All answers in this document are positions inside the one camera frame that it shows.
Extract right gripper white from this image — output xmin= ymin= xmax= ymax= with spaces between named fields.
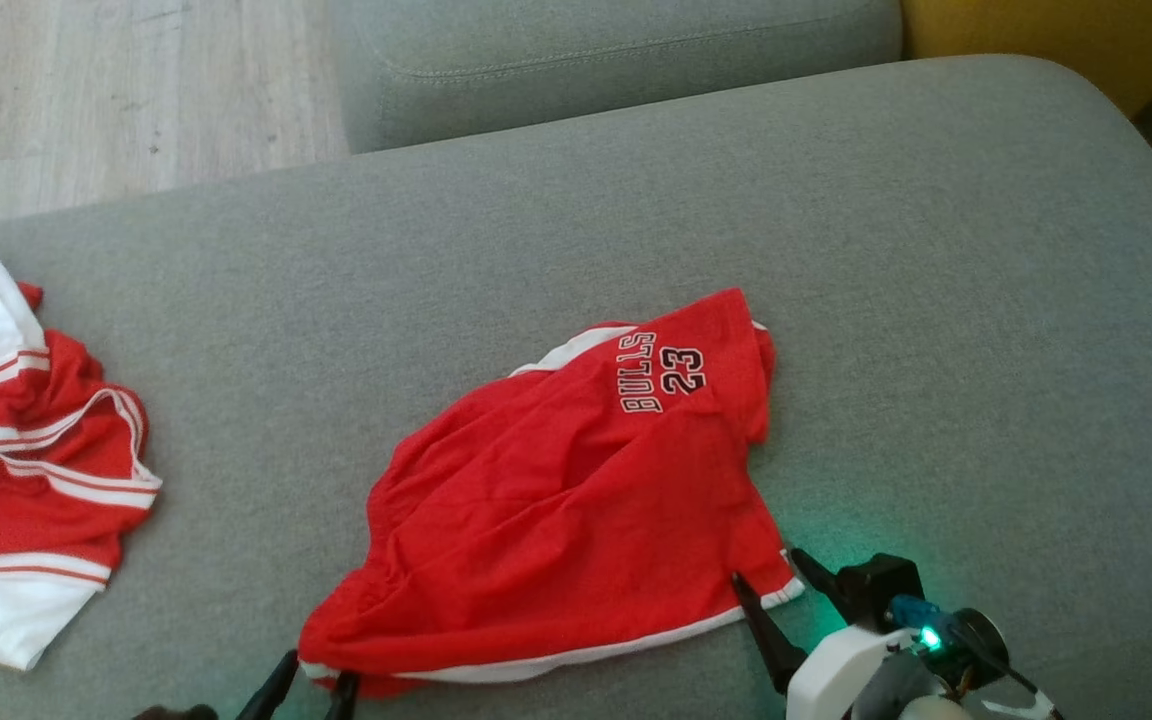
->
xmin=731 ymin=548 xmax=1009 ymax=720

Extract red Bulls basketball shorts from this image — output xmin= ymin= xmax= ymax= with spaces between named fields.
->
xmin=298 ymin=288 xmax=805 ymax=699

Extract red white basketball jersey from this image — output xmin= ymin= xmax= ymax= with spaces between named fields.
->
xmin=0 ymin=238 xmax=163 ymax=671

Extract grey fabric sofa seat cushion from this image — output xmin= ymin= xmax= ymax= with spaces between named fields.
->
xmin=0 ymin=55 xmax=1152 ymax=720

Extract grey stitched sofa cushion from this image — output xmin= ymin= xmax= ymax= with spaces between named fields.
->
xmin=329 ymin=0 xmax=905 ymax=154

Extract mustard yellow upholstered furniture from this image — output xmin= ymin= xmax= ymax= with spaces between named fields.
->
xmin=901 ymin=0 xmax=1152 ymax=118

